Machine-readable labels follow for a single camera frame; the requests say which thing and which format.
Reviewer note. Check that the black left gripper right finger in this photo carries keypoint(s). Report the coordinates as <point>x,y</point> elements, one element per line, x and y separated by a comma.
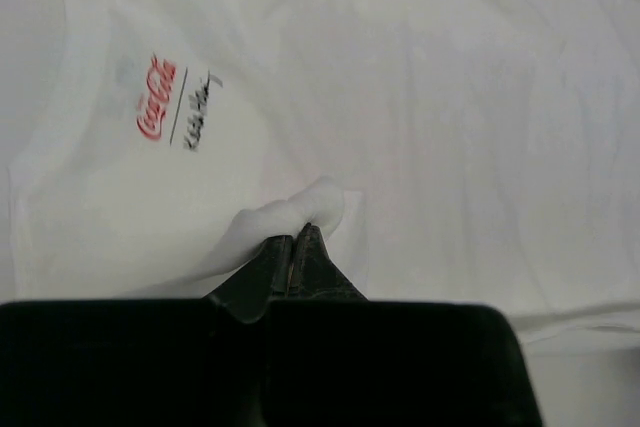
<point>338,359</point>

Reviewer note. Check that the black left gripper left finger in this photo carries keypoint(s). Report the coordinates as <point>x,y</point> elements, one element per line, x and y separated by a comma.
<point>138,362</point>

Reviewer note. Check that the white t-shirt green trim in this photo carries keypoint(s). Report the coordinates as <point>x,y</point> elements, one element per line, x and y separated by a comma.
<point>450,150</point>

